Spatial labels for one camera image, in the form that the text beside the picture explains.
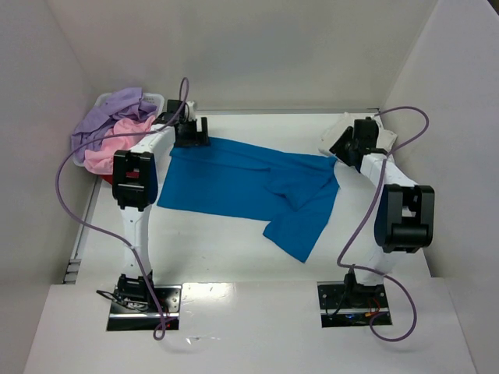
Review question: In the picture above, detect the blue t shirt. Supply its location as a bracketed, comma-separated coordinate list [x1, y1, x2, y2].
[157, 138, 339, 263]

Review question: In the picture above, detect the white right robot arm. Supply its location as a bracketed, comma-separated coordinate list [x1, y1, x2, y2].
[322, 113, 435, 308]

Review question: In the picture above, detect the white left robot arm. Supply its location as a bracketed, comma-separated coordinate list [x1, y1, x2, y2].
[112, 100, 210, 311]

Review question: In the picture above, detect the white folded t shirt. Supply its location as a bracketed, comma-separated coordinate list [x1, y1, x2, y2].
[318, 112, 398, 156]

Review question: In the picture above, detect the white plastic laundry basket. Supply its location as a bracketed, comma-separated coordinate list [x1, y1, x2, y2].
[70, 87, 165, 175]

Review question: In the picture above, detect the lavender t shirt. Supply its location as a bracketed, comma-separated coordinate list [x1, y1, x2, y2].
[70, 87, 160, 150]

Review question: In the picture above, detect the pink t shirt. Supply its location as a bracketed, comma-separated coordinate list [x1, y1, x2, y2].
[83, 115, 156, 175]

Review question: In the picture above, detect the red t shirt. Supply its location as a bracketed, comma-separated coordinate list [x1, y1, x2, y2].
[101, 175, 113, 185]

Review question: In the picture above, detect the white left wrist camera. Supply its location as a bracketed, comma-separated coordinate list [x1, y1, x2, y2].
[184, 101, 196, 122]

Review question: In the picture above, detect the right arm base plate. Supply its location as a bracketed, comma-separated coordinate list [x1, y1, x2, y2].
[317, 282, 392, 328]

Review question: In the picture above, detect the metal table edge bracket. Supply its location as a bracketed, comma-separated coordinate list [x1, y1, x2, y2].
[62, 259, 81, 284]

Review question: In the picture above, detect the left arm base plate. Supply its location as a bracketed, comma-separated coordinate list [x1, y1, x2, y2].
[106, 285, 182, 332]

